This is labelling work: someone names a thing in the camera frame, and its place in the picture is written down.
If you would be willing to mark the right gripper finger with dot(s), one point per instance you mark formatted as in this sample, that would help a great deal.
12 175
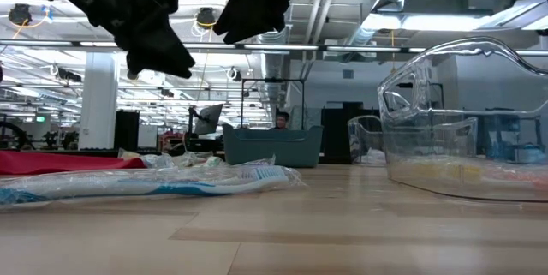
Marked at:
252 13

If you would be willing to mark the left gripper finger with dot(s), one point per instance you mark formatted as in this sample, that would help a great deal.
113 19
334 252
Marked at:
162 61

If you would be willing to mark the blue toothbrush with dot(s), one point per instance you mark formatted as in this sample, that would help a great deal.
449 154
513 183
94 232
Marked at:
171 189
171 161

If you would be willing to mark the teal plastic bin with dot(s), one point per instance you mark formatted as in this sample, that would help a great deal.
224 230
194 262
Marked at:
274 148

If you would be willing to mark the red plastic bin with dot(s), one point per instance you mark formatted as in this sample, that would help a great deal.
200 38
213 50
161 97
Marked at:
64 163

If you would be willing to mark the clear plastic bin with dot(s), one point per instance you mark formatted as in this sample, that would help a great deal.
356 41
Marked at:
364 138
428 138

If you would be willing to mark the grey monitor on arm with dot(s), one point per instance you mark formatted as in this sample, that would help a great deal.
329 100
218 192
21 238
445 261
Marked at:
210 118

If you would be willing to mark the black cabinet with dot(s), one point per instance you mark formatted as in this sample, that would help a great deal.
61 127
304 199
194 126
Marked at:
126 129

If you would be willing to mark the white pillar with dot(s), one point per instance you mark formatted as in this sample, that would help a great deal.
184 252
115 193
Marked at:
98 108

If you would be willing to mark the person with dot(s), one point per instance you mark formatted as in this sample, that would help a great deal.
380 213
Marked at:
281 120

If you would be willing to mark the green exit sign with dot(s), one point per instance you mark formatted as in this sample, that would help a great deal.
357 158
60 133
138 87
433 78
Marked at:
39 118

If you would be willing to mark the black partition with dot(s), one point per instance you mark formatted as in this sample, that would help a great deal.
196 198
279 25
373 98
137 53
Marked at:
338 133

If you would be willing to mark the black overhead light rail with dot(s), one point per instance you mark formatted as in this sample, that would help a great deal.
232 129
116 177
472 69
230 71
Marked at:
299 47

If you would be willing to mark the black metal frame stand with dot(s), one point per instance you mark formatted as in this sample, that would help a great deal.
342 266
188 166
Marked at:
274 80

